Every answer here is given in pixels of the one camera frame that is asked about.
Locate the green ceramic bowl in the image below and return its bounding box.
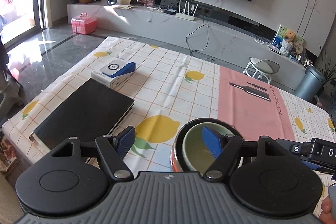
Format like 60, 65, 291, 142
182, 122, 232, 174

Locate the orange steel bowl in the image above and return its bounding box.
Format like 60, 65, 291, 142
170, 118, 241, 172

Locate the person's hand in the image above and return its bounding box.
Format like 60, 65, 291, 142
319, 196, 335, 224

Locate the black notebook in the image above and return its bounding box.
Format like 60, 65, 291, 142
33, 79, 134, 150

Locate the grey trash bin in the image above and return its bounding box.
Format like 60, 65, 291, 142
294, 66, 325, 101

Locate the white blue box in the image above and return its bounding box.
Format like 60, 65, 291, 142
91, 59, 136, 89

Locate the lemon pattern tablecloth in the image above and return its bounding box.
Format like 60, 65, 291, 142
2, 37, 335, 172

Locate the tall floor plant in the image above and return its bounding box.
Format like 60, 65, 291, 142
314, 46, 335, 96

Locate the grey white stool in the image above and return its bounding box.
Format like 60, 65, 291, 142
243, 57, 280, 84

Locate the teddy bear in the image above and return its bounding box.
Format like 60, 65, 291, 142
280, 30, 296, 56

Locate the pink storage case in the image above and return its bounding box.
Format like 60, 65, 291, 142
71, 12, 97, 35

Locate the white wifi router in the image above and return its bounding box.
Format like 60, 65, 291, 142
175, 1, 198, 21

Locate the black power cable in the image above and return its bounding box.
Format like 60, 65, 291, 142
186, 15, 215, 62

